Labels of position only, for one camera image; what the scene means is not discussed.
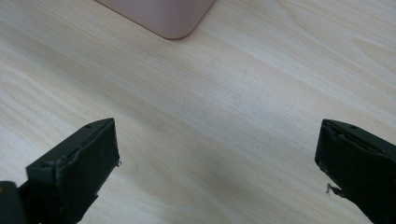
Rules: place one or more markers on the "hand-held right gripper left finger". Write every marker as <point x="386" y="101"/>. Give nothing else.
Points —
<point x="77" y="168"/>

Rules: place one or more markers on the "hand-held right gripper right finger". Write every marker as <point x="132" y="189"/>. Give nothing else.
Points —
<point x="361" y="168"/>

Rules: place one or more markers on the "pink plastic storage box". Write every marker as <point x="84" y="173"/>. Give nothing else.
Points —
<point x="162" y="15"/>

